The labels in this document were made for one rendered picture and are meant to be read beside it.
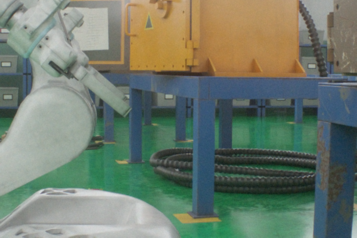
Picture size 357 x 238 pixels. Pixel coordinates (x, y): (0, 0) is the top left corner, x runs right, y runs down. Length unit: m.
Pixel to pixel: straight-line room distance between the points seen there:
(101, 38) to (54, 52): 3.44
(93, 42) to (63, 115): 3.29
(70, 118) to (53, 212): 0.34
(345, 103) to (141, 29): 2.07
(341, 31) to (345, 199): 0.47
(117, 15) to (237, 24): 1.48
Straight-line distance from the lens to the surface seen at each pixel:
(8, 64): 8.70
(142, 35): 3.43
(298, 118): 8.15
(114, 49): 4.46
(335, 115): 1.58
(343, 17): 1.43
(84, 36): 4.50
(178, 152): 4.32
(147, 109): 7.58
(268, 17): 3.23
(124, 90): 8.76
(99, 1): 4.50
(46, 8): 1.08
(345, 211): 1.67
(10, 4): 1.09
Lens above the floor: 0.66
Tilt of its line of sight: 3 degrees down
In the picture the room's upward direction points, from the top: straight up
